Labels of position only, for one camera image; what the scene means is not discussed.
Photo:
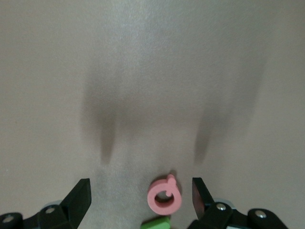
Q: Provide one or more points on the brown table cover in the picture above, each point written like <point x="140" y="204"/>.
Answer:
<point x="152" y="47"/>

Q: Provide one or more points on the pink foam letter Q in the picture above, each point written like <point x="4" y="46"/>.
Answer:
<point x="152" y="198"/>

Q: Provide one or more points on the green foam letter N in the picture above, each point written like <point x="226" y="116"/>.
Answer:
<point x="157" y="224"/>

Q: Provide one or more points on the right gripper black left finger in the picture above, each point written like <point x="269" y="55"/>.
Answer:
<point x="74" y="210"/>

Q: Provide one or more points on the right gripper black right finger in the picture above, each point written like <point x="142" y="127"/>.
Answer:
<point x="214" y="217"/>

